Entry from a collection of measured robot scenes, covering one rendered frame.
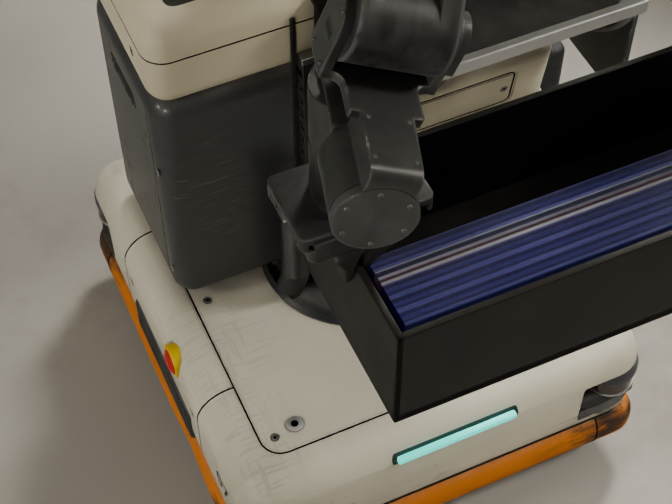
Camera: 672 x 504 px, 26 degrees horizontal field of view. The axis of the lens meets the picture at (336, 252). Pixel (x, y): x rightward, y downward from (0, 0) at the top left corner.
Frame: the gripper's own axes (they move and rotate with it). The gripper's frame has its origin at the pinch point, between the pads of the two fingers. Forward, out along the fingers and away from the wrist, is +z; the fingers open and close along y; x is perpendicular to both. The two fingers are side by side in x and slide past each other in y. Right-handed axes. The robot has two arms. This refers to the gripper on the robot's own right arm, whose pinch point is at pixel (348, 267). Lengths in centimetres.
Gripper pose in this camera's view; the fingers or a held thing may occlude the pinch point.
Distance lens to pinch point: 108.6
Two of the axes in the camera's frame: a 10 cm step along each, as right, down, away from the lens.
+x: -4.1, -7.1, 5.6
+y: 9.1, -3.2, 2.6
